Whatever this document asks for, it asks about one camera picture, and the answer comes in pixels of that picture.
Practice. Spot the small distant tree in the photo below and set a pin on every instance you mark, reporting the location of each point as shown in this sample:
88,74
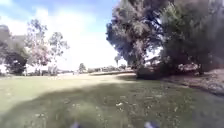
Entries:
81,67

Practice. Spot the green grass field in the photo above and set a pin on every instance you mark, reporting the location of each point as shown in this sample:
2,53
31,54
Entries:
100,100

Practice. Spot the group of large dark trees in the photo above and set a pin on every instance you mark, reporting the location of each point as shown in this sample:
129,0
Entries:
166,36

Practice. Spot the robot's own part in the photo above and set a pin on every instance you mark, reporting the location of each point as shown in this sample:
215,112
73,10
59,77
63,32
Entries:
75,125
150,125

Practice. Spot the group of pale-leaved trees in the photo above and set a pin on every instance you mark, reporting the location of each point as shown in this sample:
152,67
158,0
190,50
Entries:
36,50

